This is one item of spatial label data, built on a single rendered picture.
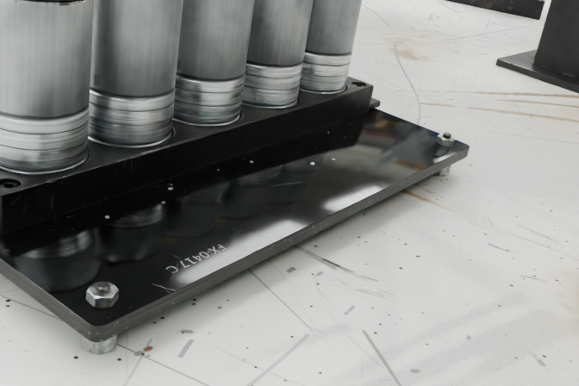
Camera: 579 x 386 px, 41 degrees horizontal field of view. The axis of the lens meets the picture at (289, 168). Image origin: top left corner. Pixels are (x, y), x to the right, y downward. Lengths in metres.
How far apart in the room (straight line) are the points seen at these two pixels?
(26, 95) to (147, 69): 0.03
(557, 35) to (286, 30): 0.22
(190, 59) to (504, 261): 0.10
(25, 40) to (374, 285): 0.10
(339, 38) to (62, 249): 0.12
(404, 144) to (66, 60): 0.12
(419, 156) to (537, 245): 0.05
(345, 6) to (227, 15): 0.06
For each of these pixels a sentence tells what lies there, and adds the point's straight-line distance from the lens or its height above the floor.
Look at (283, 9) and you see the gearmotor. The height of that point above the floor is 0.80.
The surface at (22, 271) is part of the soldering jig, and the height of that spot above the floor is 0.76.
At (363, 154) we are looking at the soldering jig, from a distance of 0.24.
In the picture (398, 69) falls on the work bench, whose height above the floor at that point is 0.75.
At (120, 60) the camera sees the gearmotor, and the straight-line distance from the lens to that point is 0.19.
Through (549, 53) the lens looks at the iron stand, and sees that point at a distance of 0.43.
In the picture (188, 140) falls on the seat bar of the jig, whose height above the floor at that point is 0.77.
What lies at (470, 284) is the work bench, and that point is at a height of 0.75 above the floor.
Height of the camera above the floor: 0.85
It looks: 24 degrees down
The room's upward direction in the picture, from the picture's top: 9 degrees clockwise
